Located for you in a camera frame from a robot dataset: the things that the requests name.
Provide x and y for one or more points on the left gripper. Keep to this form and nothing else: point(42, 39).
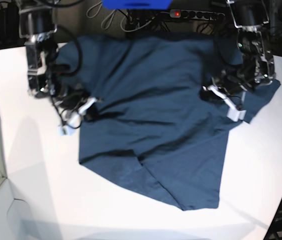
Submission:
point(229, 83)

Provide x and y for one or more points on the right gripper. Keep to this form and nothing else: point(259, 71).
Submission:
point(65, 98)

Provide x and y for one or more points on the dark blue t-shirt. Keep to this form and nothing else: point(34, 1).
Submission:
point(154, 135)

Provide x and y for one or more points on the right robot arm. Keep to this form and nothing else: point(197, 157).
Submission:
point(46, 74)

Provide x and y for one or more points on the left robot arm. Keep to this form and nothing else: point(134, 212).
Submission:
point(250, 18)

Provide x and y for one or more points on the black power strip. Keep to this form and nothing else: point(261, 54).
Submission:
point(196, 15)

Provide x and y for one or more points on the blue plastic bin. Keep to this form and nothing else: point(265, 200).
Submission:
point(137, 4)

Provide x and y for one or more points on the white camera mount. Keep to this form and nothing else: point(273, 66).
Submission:
point(71, 119)
point(235, 111)

